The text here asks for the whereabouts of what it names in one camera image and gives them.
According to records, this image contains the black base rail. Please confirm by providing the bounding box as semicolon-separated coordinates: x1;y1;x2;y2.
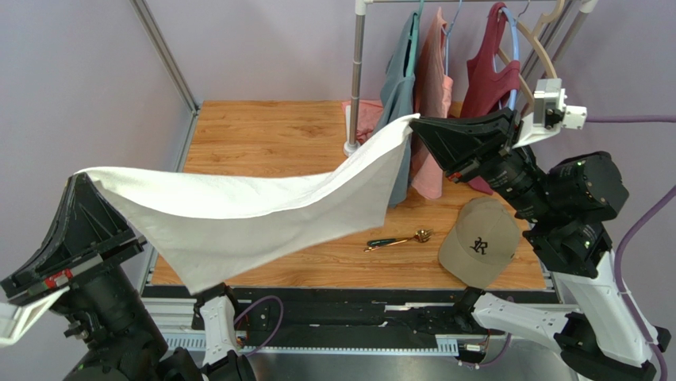
141;285;561;354

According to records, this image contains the metal clothes rack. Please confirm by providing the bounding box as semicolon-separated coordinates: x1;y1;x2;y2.
343;1;597;156

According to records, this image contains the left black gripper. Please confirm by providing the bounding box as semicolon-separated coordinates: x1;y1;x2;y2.
0;165;163;355

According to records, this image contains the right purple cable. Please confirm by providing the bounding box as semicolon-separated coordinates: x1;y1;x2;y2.
586;114;676;381

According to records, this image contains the teal hanger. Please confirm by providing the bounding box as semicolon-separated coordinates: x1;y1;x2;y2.
404;0;424;77

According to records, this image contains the gold utensil dark handle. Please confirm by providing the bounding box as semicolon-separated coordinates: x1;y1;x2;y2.
363;237;415;252

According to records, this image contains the beige wooden hanger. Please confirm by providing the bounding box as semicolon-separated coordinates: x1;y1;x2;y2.
513;0;564;116

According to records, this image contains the tan baseball cap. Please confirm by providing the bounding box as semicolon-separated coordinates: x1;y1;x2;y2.
438;197;521;289

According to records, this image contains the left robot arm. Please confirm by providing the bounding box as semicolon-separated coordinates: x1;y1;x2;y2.
1;174;255;380

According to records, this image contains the light blue hanger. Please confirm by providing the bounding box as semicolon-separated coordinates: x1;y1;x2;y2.
497;6;520;110

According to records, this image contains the grey-blue hanging shirt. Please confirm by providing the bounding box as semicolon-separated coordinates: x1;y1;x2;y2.
374;16;416;208

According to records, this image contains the gold fork green handle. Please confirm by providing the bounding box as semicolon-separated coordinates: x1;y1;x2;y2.
363;229;434;252

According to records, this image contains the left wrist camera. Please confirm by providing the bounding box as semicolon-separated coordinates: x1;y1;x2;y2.
1;287;71;348

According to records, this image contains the white cloth napkin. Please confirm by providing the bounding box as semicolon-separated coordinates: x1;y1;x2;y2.
85;115;413;294

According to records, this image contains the salmon pink hanging shirt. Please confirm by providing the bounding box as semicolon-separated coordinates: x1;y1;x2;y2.
410;9;453;199

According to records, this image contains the pink cloth on table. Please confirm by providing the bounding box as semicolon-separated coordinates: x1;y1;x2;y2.
355;100;383;144

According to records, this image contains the dark red tank top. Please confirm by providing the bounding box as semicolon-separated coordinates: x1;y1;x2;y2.
459;2;522;195

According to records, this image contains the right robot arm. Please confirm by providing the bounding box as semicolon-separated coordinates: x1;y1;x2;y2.
410;107;671;380

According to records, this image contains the aluminium frame post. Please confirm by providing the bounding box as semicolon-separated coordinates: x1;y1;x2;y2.
129;0;200;116

